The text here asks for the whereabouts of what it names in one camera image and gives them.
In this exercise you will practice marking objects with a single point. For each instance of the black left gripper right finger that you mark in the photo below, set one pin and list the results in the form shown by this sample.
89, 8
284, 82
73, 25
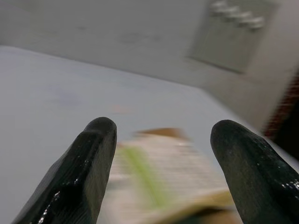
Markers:
254, 172

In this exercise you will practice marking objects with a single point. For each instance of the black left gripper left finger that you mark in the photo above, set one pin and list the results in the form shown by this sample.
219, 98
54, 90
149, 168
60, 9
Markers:
77, 172

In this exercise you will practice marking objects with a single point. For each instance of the white green cardboard carton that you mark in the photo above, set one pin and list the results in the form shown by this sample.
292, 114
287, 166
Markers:
163, 177

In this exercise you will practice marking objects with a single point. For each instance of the dark red brown furniture edge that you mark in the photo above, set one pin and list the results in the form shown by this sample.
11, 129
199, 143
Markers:
286, 109

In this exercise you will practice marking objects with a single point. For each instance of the grey wall panel with knobs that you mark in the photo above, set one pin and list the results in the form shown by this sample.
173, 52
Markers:
230, 35

